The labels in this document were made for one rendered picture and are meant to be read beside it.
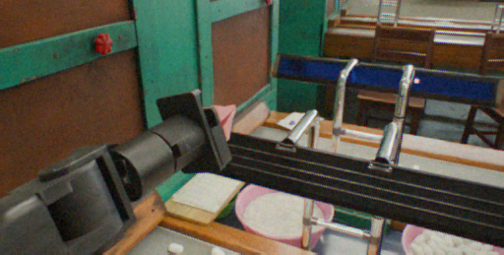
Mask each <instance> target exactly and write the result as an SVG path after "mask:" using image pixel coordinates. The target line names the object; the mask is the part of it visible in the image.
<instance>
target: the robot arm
mask: <svg viewBox="0 0 504 255"><path fill-rule="evenodd" d="M199 93H201V91H200V90H198V89H195V90H191V91H188V92H186V93H180V94H175V95H173V94H171V95H167V96H163V97H159V98H158V99H157V109H158V111H159V113H160V116H161V118H162V123H159V124H158V125H157V126H155V127H153V128H150V129H148V130H147V131H145V132H144V133H141V134H139V135H138V136H136V137H134V138H132V139H130V140H128V141H127V142H125V143H123V144H120V143H104V144H99V145H93V146H87V147H81V148H77V149H76V150H74V151H73V152H71V153H70V154H69V155H68V157H66V158H64V159H62V160H60V161H57V162H56V163H54V164H52V165H51V166H47V167H46V168H44V169H43V170H40V171H39V172H38V173H37V175H38V178H36V179H34V180H31V181H29V182H28V183H26V184H24V185H21V186H19V188H17V189H14V190H12V191H10V192H9V193H7V194H8V195H7V196H6V197H4V198H3V199H0V255H102V254H104V253H106V252H107V251H108V250H109V249H111V248H112V247H113V246H114V245H116V244H117V243H118V242H119V241H120V240H122V239H123V238H124V237H126V235H125V232H124V231H125V230H126V229H127V228H128V227H129V226H131V225H132V224H134V223H135V222H137V221H138V220H137V218H136V217H135V212H134V210H133V208H132V206H131V204H130V203H135V202H137V201H139V199H140V198H143V197H144V196H145V195H146V194H148V193H149V192H151V191H152V190H154V188H157V187H158V186H159V185H160V184H162V183H163V182H164V181H165V180H166V179H168V178H169V177H171V176H172V174H175V173H177V171H179V170H180V169H181V170H182V172H183V173H184V174H198V173H219V172H220V171H221V170H222V169H224V168H225V167H226V165H227V164H228V162H229V161H230V160H231V159H232V156H231V154H230V151H229V149H228V144H227V141H228V139H229V135H230V130H231V125H232V121H233V115H234V113H235V111H236V107H235V105H229V106H225V107H223V106H219V105H213V106H208V107H203V108H202V104H201V102H200V99H199V97H198V94H199Z"/></svg>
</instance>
